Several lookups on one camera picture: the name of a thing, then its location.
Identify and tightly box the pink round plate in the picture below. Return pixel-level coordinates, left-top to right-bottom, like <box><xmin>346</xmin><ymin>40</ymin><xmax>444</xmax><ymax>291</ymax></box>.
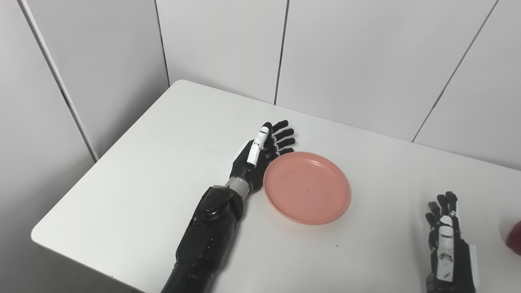
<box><xmin>263</xmin><ymin>151</ymin><xmax>352</xmax><ymax>225</ymax></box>

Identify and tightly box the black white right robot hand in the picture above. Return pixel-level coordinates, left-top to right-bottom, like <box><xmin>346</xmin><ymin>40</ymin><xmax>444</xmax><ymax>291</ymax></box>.
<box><xmin>425</xmin><ymin>191</ymin><xmax>480</xmax><ymax>293</ymax></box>

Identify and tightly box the red apple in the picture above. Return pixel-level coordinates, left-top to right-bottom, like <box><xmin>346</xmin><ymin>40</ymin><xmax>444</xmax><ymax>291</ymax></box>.
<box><xmin>505</xmin><ymin>221</ymin><xmax>521</xmax><ymax>256</ymax></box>

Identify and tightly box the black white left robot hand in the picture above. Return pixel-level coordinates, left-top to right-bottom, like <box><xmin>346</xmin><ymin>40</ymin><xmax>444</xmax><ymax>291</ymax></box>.
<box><xmin>229</xmin><ymin>120</ymin><xmax>296</xmax><ymax>192</ymax></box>

